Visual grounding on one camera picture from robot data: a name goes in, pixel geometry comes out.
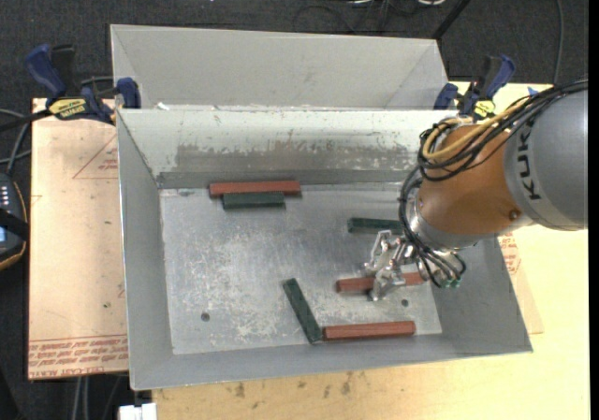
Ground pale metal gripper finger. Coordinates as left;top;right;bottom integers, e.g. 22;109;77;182
368;267;407;302
359;229;399;276

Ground dark green flat block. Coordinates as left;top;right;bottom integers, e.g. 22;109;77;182
282;278;324;345
346;217;404;236
221;192;286;210

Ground red-brown flat block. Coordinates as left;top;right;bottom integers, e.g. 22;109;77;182
321;320;417;341
335;271;425;295
209;181;301;198

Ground grey metal bin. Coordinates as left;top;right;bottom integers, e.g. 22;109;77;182
110;23;533;392

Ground brown cardboard board red print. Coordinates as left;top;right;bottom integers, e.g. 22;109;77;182
28;97;545;381

